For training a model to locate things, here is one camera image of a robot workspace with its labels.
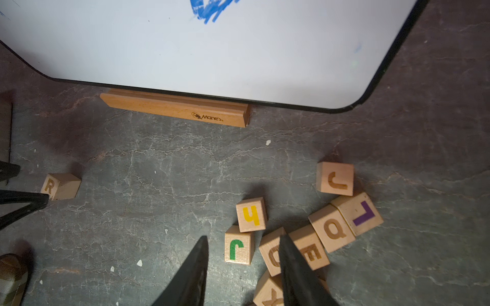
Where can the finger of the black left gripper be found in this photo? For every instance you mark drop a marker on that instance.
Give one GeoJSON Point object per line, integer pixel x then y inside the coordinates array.
{"type": "Point", "coordinates": [33, 201]}
{"type": "Point", "coordinates": [8, 171]}

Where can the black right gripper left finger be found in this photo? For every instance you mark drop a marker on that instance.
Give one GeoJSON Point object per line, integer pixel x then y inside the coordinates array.
{"type": "Point", "coordinates": [187, 286]}

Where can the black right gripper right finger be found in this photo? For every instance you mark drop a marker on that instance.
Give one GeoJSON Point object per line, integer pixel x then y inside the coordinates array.
{"type": "Point", "coordinates": [301, 286]}

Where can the wooden block letter R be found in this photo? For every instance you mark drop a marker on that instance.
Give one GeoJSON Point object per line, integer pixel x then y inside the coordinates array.
{"type": "Point", "coordinates": [61, 186]}

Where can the wooden block letter E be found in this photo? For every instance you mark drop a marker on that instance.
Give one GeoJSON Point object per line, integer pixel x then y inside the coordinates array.
{"type": "Point", "coordinates": [310, 246]}

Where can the wooden block letter D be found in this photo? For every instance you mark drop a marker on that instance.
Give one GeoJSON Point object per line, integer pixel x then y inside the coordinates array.
{"type": "Point", "coordinates": [269, 249]}

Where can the wooden block letter X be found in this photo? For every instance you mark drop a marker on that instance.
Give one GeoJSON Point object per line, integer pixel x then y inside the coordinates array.
{"type": "Point", "coordinates": [269, 291]}

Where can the wooden block letter Q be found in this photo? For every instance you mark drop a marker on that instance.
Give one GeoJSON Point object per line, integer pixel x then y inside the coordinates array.
{"type": "Point", "coordinates": [331, 228]}

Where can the wooden block green J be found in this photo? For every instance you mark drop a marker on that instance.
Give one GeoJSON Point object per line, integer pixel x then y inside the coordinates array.
{"type": "Point", "coordinates": [239, 247]}

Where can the striped brown pencil case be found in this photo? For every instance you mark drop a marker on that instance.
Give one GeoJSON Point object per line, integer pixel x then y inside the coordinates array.
{"type": "Point", "coordinates": [14, 279]}

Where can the wooden block yellow h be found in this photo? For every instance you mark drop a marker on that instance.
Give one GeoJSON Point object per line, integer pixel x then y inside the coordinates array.
{"type": "Point", "coordinates": [251, 215]}

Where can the wooden block purple L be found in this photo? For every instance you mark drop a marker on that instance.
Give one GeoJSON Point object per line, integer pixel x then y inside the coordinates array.
{"type": "Point", "coordinates": [359, 212]}

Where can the wooden block brown J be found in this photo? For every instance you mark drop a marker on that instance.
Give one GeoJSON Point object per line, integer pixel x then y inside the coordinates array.
{"type": "Point", "coordinates": [335, 178]}

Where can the white dry-erase board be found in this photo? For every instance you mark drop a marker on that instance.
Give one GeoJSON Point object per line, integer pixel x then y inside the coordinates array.
{"type": "Point", "coordinates": [328, 55]}

